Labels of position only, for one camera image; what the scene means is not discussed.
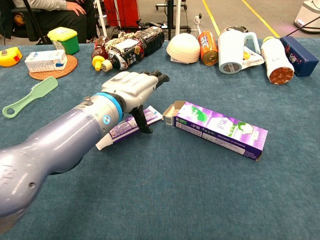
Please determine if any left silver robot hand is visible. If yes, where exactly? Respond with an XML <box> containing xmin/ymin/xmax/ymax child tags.
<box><xmin>101</xmin><ymin>70</ymin><xmax>171</xmax><ymax>134</ymax></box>

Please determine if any purple white toothpaste tube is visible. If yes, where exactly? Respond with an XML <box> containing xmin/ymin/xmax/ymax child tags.
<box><xmin>95</xmin><ymin>104</ymin><xmax>163</xmax><ymax>151</ymax></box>

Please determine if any purple toothpaste box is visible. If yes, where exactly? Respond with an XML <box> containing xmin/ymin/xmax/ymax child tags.
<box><xmin>161</xmin><ymin>100</ymin><xmax>269</xmax><ymax>162</ymax></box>

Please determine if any cream white bowl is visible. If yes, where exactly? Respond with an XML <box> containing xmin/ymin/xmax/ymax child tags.
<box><xmin>166</xmin><ymin>32</ymin><xmax>201</xmax><ymax>65</ymax></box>

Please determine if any white blue carton box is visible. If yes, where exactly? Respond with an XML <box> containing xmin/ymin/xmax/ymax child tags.
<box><xmin>24</xmin><ymin>49</ymin><xmax>68</xmax><ymax>73</ymax></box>

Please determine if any navy blue box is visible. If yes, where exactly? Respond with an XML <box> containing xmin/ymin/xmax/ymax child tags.
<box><xmin>279</xmin><ymin>36</ymin><xmax>320</xmax><ymax>77</ymax></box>

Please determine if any dark bottle beige cap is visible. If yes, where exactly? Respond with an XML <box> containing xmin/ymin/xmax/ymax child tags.
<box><xmin>100</xmin><ymin>41</ymin><xmax>148</xmax><ymax>73</ymax></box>

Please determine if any red tea bottle yellow cap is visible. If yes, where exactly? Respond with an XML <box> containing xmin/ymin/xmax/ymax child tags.
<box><xmin>91</xmin><ymin>35</ymin><xmax>111</xmax><ymax>73</ymax></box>

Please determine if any black plastic bottle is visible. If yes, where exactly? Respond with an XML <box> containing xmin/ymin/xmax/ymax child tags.
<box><xmin>136</xmin><ymin>26</ymin><xmax>166</xmax><ymax>57</ymax></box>

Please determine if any white metal stand leg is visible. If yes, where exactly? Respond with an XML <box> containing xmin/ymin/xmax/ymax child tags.
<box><xmin>174</xmin><ymin>0</ymin><xmax>182</xmax><ymax>36</ymax></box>
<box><xmin>94</xmin><ymin>0</ymin><xmax>109</xmax><ymax>38</ymax></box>

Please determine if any red cabinet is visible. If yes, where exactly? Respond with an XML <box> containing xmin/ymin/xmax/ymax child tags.
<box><xmin>103</xmin><ymin>0</ymin><xmax>142</xmax><ymax>28</ymax></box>

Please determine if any green container yellow lid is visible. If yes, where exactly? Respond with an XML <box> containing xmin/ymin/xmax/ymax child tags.
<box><xmin>47</xmin><ymin>26</ymin><xmax>80</xmax><ymax>56</ymax></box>

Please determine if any round woven rattan coaster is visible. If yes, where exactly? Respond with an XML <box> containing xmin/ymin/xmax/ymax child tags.
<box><xmin>28</xmin><ymin>54</ymin><xmax>78</xmax><ymax>81</ymax></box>

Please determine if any orange drink can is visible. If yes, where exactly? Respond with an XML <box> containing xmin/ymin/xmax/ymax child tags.
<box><xmin>197</xmin><ymin>30</ymin><xmax>219</xmax><ymax>67</ymax></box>

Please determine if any white power strip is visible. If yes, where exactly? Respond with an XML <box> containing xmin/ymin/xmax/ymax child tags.
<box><xmin>194</xmin><ymin>13</ymin><xmax>203</xmax><ymax>33</ymax></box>

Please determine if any seated person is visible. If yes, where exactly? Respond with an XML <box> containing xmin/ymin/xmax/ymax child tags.
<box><xmin>11</xmin><ymin>0</ymin><xmax>97</xmax><ymax>45</ymax></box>

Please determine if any light green plastic comb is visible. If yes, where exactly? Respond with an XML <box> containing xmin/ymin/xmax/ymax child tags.
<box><xmin>2</xmin><ymin>76</ymin><xmax>59</xmax><ymax>119</ymax></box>

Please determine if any light blue mug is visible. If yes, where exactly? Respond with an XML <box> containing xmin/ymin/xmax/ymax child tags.
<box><xmin>217</xmin><ymin>31</ymin><xmax>261</xmax><ymax>74</ymax></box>

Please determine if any blue table cover cloth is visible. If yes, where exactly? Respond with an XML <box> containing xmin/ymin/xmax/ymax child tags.
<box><xmin>0</xmin><ymin>37</ymin><xmax>320</xmax><ymax>240</ymax></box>

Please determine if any black slanted tripod stand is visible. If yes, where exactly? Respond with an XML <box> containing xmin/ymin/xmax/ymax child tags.
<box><xmin>22</xmin><ymin>0</ymin><xmax>49</xmax><ymax>45</ymax></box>

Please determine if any yellow tape measure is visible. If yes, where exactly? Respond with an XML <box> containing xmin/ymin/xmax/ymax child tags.
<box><xmin>0</xmin><ymin>46</ymin><xmax>23</xmax><ymax>68</ymax></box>

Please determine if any white snack packet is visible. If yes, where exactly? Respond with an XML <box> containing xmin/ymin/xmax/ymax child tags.
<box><xmin>241</xmin><ymin>46</ymin><xmax>265</xmax><ymax>68</ymax></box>

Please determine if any black office chair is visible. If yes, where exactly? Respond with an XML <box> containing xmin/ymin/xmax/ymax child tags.
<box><xmin>0</xmin><ymin>0</ymin><xmax>48</xmax><ymax>43</ymax></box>

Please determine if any white bottle yellow cap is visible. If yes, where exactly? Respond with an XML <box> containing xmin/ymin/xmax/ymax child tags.
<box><xmin>260</xmin><ymin>36</ymin><xmax>295</xmax><ymax>86</ymax></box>

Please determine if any white machine housing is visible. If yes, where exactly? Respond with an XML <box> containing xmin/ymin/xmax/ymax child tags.
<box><xmin>293</xmin><ymin>0</ymin><xmax>320</xmax><ymax>33</ymax></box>

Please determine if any beige braided rope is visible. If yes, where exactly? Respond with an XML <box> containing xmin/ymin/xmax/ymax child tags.
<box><xmin>104</xmin><ymin>31</ymin><xmax>141</xmax><ymax>55</ymax></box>

